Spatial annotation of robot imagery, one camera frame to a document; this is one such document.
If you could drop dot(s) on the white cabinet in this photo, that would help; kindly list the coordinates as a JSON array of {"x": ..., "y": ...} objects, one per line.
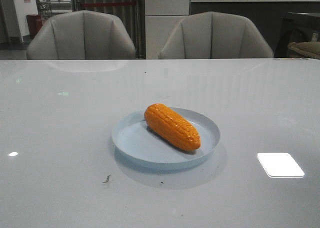
[{"x": 160, "y": 17}]

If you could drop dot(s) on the right beige upholstered chair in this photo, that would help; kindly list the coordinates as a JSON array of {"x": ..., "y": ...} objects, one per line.
[{"x": 215, "y": 35}]

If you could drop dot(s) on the red barrier belt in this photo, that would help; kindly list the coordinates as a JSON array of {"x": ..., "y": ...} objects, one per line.
[{"x": 108, "y": 4}]

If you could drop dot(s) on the grey counter with white top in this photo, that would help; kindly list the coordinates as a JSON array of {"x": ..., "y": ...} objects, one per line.
[{"x": 279, "y": 21}]

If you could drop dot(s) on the light blue round plate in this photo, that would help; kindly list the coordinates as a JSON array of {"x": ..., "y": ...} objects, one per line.
[{"x": 140, "y": 144}]

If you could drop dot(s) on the red bin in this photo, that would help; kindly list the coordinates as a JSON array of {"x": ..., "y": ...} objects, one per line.
[{"x": 34, "y": 24}]

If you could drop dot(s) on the orange corn cob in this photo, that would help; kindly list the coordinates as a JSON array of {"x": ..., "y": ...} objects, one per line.
[{"x": 173, "y": 127}]

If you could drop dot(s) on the tan cushion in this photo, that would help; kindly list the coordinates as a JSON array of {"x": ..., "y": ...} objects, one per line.
[{"x": 304, "y": 49}]

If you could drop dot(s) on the left beige upholstered chair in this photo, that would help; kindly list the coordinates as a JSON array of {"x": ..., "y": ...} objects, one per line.
[{"x": 82, "y": 35}]

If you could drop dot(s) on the beige upholstered chair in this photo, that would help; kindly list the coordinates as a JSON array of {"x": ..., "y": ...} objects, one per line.
[
  {"x": 82, "y": 35},
  {"x": 215, "y": 35}
]

